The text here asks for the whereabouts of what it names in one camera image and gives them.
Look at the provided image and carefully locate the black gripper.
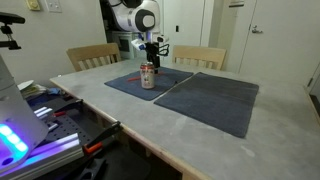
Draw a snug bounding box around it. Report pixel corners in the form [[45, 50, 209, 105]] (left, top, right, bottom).
[[145, 42, 160, 68]]

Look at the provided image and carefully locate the red plastic straw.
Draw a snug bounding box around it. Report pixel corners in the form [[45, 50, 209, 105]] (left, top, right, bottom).
[[127, 71, 164, 82]]

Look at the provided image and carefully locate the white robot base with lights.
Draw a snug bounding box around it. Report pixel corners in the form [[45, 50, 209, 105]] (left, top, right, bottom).
[[0, 56, 48, 173]]

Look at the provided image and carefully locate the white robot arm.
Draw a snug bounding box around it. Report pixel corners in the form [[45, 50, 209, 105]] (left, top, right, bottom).
[[107, 0, 166, 68]]

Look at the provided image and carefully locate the red and white soda can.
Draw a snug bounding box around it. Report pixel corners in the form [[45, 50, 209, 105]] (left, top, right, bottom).
[[140, 62, 155, 89]]

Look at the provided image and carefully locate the blue cloth mat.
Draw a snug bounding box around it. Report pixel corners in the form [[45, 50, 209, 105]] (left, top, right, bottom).
[[105, 67, 193, 101]]

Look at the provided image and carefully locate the white kitchen cabinet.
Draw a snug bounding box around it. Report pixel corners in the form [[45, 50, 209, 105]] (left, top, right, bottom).
[[112, 31, 147, 59]]

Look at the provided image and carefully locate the right wooden chair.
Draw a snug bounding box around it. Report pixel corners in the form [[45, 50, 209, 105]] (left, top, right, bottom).
[[172, 45, 226, 70]]

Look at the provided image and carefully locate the wooden chair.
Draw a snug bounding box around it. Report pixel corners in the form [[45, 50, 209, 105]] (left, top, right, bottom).
[[66, 43, 121, 71], [172, 45, 226, 70]]

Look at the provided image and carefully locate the left wooden chair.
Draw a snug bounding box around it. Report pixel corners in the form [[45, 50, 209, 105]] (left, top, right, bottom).
[[66, 43, 121, 71]]

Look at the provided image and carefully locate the dark grey cloth mat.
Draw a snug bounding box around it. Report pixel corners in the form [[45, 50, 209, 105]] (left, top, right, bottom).
[[155, 72, 259, 138]]

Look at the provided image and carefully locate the black orange bar clamp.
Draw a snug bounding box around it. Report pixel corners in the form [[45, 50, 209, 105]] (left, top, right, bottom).
[[83, 121, 122, 155]]

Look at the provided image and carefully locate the black perforated breadboard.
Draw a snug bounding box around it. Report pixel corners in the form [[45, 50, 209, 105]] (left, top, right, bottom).
[[43, 115, 92, 145]]

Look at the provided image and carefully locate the stack of papers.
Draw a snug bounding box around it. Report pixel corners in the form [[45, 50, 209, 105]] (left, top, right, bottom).
[[18, 80, 48, 98]]

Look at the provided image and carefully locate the beige thermostat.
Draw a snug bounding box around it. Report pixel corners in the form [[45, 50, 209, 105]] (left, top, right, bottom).
[[26, 0, 40, 11]]

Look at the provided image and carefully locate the white light switch plate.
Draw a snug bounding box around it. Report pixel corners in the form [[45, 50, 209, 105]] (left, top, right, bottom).
[[45, 0, 62, 13]]

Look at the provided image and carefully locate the silver aluminium rail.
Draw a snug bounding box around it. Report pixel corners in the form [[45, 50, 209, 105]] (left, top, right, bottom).
[[0, 133, 84, 180]]

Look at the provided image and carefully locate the white door with handle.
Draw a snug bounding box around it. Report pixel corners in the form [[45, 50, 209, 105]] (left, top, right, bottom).
[[240, 0, 320, 85]]

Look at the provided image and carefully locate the black camera on mount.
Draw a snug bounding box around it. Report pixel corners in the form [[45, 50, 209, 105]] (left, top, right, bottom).
[[0, 12, 25, 50]]

